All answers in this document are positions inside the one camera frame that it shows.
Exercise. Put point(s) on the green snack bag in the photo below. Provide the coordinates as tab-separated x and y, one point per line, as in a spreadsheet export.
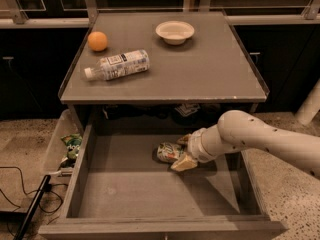
72	143

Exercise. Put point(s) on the clear plastic water bottle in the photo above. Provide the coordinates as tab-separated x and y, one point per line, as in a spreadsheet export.
118	66

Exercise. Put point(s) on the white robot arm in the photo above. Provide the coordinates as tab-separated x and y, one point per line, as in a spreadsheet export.
236	131

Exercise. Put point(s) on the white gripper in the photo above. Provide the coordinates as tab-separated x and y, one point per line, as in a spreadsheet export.
197	146

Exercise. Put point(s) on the white shallow bowl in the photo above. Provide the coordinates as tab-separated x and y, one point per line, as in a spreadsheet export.
175	32

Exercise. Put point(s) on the green 7up soda can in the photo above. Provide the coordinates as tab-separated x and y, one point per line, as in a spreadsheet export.
170	152

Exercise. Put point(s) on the metal railing frame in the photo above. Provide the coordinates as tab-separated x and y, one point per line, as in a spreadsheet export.
82	13

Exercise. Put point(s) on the grey wooden counter cabinet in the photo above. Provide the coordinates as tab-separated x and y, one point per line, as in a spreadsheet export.
211	67

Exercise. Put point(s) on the open grey top drawer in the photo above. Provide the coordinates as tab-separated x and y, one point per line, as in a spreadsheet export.
119	191

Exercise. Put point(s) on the black flat bar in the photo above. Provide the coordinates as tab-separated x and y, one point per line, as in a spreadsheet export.
32	208

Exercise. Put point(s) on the orange fruit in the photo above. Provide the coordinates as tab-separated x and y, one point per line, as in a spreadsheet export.
97	41

